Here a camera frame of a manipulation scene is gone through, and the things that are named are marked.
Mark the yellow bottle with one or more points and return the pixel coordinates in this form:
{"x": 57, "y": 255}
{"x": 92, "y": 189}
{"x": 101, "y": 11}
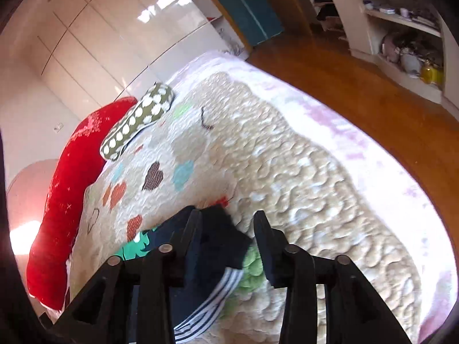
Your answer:
{"x": 428, "y": 73}

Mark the pink round cushion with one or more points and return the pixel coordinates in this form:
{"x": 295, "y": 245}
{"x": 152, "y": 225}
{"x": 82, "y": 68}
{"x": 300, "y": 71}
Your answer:
{"x": 27, "y": 200}

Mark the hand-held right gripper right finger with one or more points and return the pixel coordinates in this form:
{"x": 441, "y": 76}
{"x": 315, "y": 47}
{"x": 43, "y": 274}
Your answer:
{"x": 267, "y": 258}

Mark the white wardrobe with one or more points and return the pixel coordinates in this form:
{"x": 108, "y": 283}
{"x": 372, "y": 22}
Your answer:
{"x": 107, "y": 36}

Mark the pink bed sheet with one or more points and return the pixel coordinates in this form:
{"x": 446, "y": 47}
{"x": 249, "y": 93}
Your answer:
{"x": 376, "y": 157}

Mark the teal rug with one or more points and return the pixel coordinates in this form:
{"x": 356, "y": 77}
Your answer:
{"x": 247, "y": 3}

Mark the dark navy striped pants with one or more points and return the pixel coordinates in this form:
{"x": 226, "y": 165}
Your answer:
{"x": 211, "y": 254}

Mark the quilted patterned bed blanket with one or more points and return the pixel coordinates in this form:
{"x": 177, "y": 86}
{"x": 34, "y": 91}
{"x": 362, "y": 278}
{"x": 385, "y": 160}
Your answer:
{"x": 272, "y": 172}

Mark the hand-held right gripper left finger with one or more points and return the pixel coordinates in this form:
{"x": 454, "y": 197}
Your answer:
{"x": 190, "y": 258}

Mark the white open shelf unit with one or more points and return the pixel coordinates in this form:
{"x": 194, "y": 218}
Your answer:
{"x": 394, "y": 32}

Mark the red pillow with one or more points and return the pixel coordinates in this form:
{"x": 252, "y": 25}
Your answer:
{"x": 71, "y": 200}

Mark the green polka dot pillow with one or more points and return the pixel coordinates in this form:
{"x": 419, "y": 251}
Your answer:
{"x": 138, "y": 120}

